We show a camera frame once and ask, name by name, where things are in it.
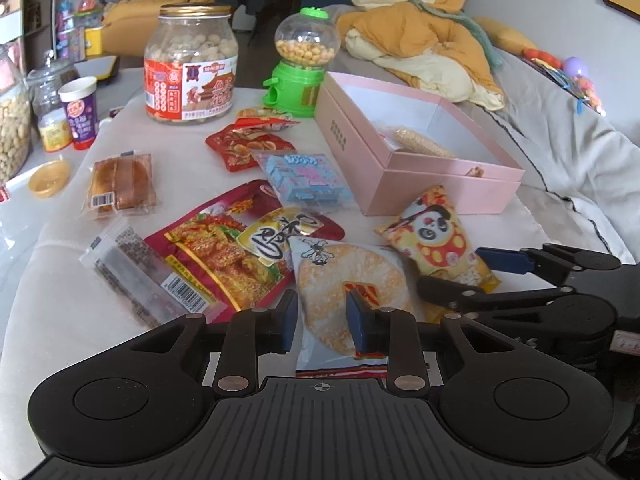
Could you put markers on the small yellow bottle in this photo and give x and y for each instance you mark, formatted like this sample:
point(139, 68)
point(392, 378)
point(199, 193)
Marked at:
point(55, 135)

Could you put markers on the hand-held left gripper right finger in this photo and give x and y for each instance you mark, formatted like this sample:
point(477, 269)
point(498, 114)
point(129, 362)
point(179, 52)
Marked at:
point(357, 326)

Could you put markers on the pink cardboard box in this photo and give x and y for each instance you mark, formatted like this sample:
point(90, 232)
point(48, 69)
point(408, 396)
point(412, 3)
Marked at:
point(350, 160)

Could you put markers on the yellow pillow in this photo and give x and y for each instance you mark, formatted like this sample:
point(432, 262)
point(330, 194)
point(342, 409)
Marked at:
point(505, 35)

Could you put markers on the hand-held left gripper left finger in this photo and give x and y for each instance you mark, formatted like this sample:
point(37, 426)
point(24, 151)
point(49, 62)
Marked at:
point(287, 321)

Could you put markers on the small red snack packet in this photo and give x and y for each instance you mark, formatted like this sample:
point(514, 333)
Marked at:
point(265, 117)
point(240, 147)

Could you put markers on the grey flat pad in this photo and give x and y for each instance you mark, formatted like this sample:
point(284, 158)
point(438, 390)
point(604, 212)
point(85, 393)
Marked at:
point(97, 66)

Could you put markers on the blue candy packet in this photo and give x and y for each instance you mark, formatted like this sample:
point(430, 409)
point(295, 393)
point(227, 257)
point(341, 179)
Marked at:
point(300, 180)

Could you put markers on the small glass jar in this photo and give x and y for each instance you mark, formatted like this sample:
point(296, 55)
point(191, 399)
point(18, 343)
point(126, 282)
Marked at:
point(47, 90)

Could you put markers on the green gumball machine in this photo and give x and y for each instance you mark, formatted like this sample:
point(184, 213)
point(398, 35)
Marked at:
point(295, 85)

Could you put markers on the grey sofa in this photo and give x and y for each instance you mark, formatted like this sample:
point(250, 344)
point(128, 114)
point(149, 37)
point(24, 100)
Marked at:
point(550, 160)

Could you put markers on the peanut jar with gold lid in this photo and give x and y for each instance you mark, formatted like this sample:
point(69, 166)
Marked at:
point(190, 90)

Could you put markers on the yellow panda snack packet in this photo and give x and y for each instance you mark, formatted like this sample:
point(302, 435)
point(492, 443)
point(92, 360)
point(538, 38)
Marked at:
point(435, 240)

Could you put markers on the large glass jar of peanuts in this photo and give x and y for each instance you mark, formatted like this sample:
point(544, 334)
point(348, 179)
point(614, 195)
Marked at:
point(12, 135)

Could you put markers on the wooden shelf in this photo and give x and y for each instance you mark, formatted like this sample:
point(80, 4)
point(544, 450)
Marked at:
point(25, 0)

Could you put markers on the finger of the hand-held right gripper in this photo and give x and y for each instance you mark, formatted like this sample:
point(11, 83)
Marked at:
point(505, 261)
point(450, 294)

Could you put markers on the brown cake packet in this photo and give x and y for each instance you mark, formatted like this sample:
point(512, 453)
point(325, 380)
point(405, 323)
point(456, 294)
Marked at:
point(120, 180)

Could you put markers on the yellow and cream blanket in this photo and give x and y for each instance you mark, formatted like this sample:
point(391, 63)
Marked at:
point(415, 35)

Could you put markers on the clear packet with dark bar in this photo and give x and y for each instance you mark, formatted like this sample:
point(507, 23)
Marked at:
point(130, 270)

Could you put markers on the rice cracker packet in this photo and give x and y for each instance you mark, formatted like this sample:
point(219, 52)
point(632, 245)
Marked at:
point(325, 280)

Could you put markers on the large red snack bag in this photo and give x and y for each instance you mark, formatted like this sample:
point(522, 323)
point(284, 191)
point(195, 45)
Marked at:
point(210, 250)

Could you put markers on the clear packet of pale grains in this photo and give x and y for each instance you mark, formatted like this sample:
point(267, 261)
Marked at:
point(420, 142)

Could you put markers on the colourful toy set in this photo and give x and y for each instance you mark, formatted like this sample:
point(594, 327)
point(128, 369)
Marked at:
point(75, 25)

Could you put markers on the purple paper cup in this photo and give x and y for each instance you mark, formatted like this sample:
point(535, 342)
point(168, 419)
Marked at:
point(82, 120)

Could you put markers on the yellow plastic lid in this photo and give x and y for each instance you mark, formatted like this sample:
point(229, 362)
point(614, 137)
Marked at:
point(47, 180)

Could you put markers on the yellow beanbag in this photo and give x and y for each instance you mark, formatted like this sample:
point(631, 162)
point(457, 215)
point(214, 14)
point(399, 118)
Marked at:
point(130, 25)

